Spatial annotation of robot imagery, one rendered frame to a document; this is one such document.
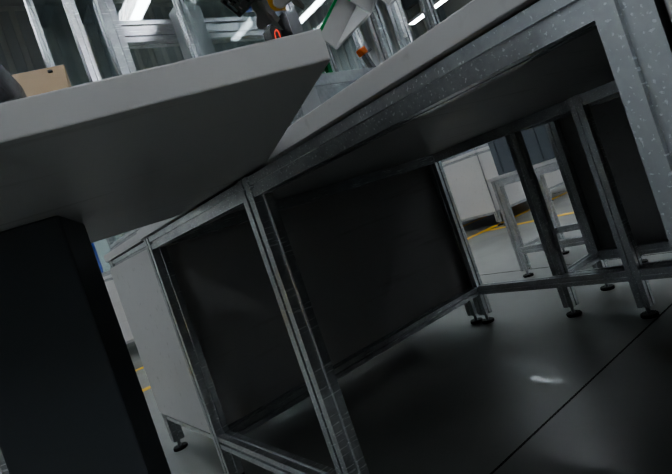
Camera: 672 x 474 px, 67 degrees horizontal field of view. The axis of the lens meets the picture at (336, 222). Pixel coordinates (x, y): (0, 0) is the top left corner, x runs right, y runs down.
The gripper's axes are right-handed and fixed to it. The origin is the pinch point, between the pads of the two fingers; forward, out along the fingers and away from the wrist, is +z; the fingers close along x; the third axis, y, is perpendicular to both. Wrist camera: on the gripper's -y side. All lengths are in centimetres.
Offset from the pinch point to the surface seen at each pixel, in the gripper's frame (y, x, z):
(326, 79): 22.7, 16.6, 8.2
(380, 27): 7.7, 21.0, 12.3
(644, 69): 48, 72, 14
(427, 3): -7.5, 20.9, 20.2
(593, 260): -31, -29, 169
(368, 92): 42, 42, 5
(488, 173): -263, -267, 329
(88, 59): -5, -82, -35
